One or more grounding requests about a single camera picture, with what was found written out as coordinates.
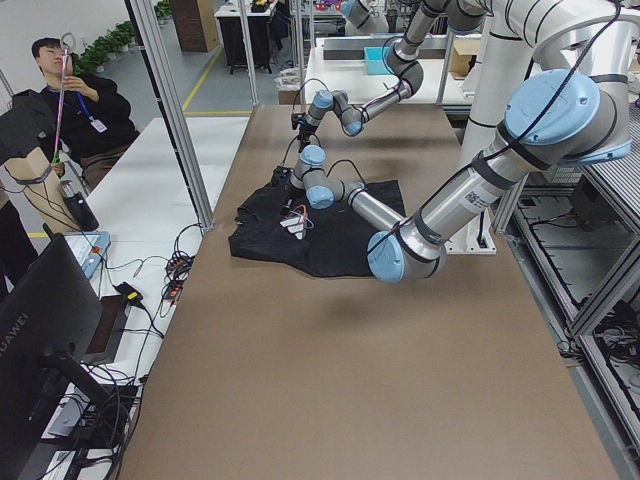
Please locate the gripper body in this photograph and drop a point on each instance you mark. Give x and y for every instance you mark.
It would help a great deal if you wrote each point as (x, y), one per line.
(289, 192)
(305, 134)

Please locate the aluminium frame post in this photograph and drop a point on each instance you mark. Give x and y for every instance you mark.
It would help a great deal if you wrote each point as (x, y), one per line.
(148, 36)

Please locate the blue plastic bin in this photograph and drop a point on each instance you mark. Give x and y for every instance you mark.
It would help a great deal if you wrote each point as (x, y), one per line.
(375, 59)

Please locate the usb hub with cables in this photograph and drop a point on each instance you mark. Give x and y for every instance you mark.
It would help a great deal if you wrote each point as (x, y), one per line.
(177, 270)

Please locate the black power adapter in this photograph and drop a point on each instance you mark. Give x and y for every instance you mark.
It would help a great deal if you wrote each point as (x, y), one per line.
(133, 295)

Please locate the black Huawei monitor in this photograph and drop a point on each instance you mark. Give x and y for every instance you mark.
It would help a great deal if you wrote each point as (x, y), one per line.
(47, 322)

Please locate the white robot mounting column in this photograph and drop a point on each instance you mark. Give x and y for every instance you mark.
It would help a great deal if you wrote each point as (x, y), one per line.
(528, 37)

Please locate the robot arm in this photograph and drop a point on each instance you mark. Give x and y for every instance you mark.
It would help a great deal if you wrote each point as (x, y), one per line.
(399, 57)
(555, 117)

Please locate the seated person in black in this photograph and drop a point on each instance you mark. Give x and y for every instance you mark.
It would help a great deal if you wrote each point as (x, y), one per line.
(95, 125)

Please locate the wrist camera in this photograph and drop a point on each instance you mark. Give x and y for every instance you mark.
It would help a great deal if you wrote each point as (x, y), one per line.
(280, 176)
(297, 120)

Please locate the teach pendant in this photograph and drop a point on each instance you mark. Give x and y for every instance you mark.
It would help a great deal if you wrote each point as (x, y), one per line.
(89, 249)

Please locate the cardboard box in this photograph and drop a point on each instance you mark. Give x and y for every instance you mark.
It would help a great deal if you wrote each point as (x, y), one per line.
(464, 56)

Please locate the black printed t-shirt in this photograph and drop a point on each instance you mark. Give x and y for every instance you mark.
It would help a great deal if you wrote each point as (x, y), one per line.
(335, 246)

